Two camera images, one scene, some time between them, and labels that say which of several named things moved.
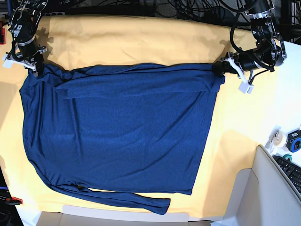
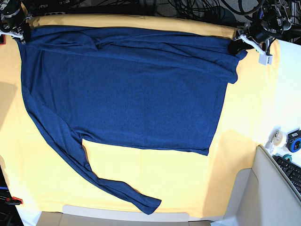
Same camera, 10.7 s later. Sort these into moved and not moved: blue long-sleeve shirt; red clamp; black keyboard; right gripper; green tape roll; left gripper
Moved: right gripper; left gripper
Not moved: green tape roll; red clamp; blue long-sleeve shirt; black keyboard
